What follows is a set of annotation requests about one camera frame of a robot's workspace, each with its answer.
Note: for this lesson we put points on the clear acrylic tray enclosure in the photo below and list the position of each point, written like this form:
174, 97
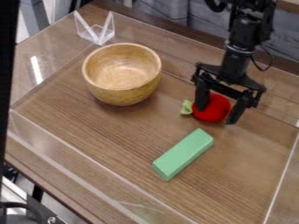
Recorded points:
88, 152

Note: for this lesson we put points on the black metal base bracket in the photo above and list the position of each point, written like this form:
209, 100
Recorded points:
40, 212

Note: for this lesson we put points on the red plush fruit green leaf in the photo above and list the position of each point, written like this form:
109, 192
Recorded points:
213, 113

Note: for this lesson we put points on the green rectangular block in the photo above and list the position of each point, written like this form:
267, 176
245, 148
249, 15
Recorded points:
181, 154

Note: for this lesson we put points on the clear acrylic corner bracket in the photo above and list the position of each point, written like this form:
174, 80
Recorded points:
94, 33

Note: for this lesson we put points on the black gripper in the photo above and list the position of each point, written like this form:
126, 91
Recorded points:
236, 87

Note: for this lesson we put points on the wooden bowl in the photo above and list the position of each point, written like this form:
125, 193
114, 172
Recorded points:
121, 73

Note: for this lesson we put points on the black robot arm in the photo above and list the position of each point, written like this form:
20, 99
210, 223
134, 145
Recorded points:
249, 28

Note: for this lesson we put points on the black vertical post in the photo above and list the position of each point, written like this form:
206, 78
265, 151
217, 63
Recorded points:
8, 28

